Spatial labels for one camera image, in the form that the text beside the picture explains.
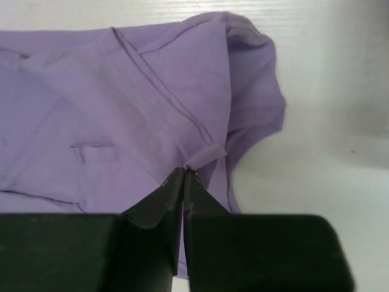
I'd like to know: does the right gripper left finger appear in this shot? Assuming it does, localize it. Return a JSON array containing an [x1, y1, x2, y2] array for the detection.
[[1, 168, 185, 291]]

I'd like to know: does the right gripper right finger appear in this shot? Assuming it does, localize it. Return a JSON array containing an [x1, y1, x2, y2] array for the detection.
[[183, 170, 355, 291]]

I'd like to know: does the purple t shirt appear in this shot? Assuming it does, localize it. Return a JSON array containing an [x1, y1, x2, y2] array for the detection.
[[1, 12, 286, 214]]

